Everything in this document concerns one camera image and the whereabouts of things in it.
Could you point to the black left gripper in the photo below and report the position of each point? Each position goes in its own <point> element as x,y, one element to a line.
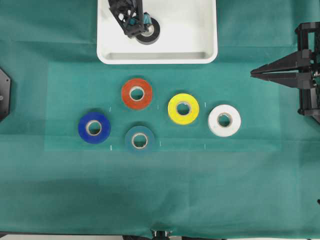
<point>129,14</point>

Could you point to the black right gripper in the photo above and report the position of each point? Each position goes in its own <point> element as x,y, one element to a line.
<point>309,103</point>

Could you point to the black tape roll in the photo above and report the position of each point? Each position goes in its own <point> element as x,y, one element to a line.
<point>152,35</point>

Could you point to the white plastic tray case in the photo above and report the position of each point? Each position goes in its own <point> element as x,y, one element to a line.
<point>188,34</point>

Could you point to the orange tape roll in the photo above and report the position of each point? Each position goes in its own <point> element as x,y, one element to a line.
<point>137,93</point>

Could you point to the yellow tape roll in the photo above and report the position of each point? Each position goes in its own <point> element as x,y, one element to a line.
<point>190,101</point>

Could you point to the white tape roll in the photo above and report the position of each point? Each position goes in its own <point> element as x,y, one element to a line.
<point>217,127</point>

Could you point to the teal tape roll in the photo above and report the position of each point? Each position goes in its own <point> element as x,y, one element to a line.
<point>137,131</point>

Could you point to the blue tape roll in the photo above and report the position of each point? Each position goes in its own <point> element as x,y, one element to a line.
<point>94,117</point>

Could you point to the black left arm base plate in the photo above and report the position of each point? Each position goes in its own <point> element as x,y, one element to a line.
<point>5,95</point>

